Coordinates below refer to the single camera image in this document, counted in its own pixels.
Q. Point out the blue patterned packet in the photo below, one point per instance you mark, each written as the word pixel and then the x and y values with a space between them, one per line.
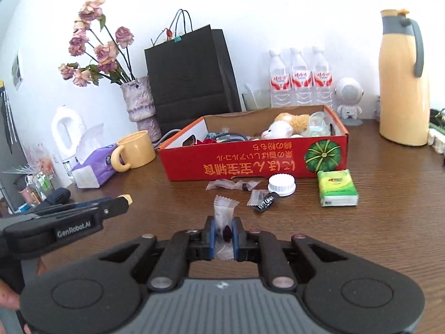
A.
pixel 213 136

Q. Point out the clear glass cup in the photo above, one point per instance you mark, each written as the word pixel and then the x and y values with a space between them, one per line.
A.
pixel 257 99

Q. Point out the cluttered grey shelf rack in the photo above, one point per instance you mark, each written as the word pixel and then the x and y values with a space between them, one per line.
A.
pixel 21 181

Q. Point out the dried rose bouquet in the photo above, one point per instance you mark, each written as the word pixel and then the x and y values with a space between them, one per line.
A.
pixel 100 50

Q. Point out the person's left hand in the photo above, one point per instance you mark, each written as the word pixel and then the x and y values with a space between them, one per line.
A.
pixel 8 297

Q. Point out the black paper bag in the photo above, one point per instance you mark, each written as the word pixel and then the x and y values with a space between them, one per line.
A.
pixel 191 76

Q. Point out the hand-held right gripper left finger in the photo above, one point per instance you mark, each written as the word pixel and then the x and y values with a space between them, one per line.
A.
pixel 209 240

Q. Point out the green binder clip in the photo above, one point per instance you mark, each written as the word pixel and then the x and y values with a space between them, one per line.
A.
pixel 178 38

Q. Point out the empty clear wrapper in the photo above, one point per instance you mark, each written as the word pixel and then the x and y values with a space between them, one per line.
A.
pixel 220 184

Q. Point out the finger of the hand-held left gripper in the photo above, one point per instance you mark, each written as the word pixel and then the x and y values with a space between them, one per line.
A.
pixel 114 207
pixel 90 201

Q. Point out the greenish crumpled plastic bag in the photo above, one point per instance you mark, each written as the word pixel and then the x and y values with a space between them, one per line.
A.
pixel 313 131

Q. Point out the white robot shaped speaker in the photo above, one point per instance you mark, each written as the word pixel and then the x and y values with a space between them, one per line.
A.
pixel 349 94

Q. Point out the purple grey textured vase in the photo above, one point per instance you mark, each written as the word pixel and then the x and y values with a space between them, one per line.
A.
pixel 140 104

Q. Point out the purple tissue pack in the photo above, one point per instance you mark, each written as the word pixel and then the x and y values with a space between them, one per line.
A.
pixel 97 163

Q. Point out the yellow mug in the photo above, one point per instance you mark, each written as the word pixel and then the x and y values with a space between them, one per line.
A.
pixel 139 151

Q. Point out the white ribbed bottle cap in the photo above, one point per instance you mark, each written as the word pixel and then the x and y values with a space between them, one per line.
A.
pixel 281 185

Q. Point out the white wall outlet plate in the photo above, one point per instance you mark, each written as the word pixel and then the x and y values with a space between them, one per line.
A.
pixel 17 69

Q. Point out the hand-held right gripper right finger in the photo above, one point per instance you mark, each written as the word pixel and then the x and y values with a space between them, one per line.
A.
pixel 236 240

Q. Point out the small yellowish stopper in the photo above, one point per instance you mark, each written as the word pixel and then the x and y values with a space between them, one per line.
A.
pixel 126 200

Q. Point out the red cardboard box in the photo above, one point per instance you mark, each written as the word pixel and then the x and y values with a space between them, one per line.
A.
pixel 243 163

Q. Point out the white and tan plush toy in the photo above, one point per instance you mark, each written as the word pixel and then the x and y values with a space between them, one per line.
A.
pixel 285 127

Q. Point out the black candy wrapper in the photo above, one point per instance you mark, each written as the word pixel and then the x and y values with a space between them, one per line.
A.
pixel 267 201

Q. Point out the green pocket tissue packet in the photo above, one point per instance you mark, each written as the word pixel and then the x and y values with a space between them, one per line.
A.
pixel 337 188

